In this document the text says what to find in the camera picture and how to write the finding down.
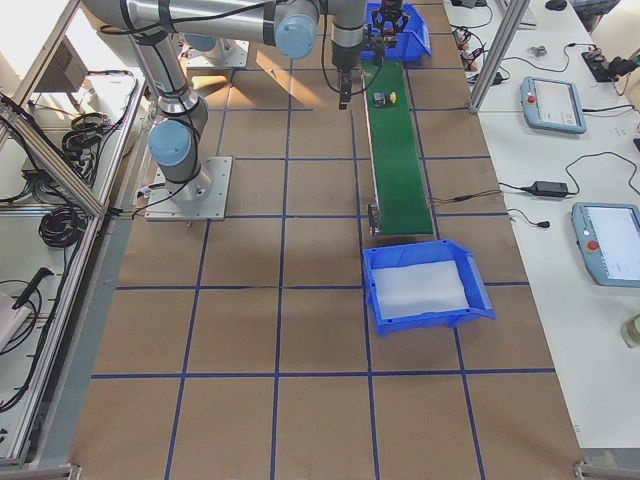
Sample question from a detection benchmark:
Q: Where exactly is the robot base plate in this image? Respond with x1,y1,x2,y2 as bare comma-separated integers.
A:
143,156,233,221

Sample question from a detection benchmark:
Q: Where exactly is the black power adapter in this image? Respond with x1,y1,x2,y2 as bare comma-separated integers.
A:
531,181,570,198

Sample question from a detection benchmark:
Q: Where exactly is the white foam sheet target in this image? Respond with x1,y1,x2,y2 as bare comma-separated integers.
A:
372,260,469,319

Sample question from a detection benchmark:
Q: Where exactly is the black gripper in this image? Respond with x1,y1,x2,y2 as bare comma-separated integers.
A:
331,24,363,109

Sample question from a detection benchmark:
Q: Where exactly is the blue source bin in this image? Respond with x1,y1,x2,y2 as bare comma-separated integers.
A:
361,1,431,65

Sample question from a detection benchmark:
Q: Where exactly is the teach pendant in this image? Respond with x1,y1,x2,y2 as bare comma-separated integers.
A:
520,76,587,135
571,202,639,288

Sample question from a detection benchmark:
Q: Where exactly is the blue target bin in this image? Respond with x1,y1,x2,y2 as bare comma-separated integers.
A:
363,239,496,336

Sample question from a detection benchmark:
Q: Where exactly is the far teach pendant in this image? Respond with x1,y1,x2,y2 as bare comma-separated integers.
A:
520,76,587,135

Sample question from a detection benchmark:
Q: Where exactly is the near teach pendant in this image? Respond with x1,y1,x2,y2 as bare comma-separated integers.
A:
571,202,639,288

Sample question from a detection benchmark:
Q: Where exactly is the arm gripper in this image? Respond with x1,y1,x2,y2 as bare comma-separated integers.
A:
372,0,410,33

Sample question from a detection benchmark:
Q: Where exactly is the aluminium frame post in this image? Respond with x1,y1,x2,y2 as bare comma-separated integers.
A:
468,0,529,113

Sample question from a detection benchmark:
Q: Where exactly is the green conveyor belt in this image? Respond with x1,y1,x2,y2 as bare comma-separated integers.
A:
362,60,433,236

